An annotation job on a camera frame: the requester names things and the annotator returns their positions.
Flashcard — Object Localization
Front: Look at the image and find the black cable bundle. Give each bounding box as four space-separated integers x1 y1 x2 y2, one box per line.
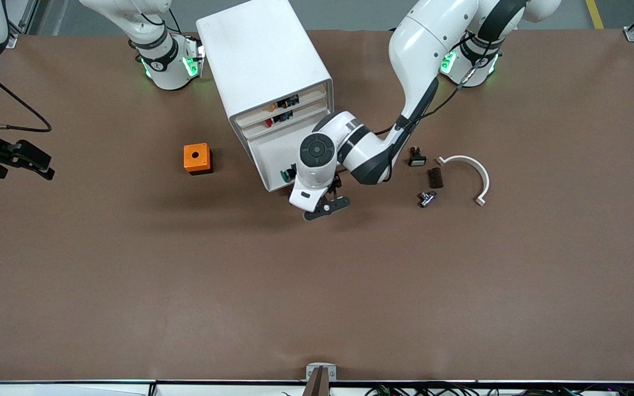
364 382 634 396

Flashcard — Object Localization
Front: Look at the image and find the white curved plastic clip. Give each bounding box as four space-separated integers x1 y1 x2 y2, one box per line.
436 155 490 207

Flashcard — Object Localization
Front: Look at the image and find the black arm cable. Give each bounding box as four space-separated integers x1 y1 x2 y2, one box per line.
0 60 52 133
372 55 485 136

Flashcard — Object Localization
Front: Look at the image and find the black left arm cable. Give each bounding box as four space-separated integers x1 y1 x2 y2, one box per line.
372 55 485 136

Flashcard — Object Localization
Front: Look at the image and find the brown mount pole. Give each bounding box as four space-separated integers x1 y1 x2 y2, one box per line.
302 367 331 396

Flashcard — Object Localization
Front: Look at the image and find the orange button enclosure box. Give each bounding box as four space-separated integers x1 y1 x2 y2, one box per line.
183 143 213 175

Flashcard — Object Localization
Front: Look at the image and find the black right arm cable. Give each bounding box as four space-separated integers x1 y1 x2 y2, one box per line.
0 60 52 133

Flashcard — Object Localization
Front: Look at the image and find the grey metal bracket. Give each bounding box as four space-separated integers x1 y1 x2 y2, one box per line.
306 362 337 381

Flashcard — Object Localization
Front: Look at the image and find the orange push button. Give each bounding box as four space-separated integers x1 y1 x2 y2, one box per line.
269 95 300 112

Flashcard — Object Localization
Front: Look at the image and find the white table frame rail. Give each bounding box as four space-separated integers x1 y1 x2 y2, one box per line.
0 379 634 396

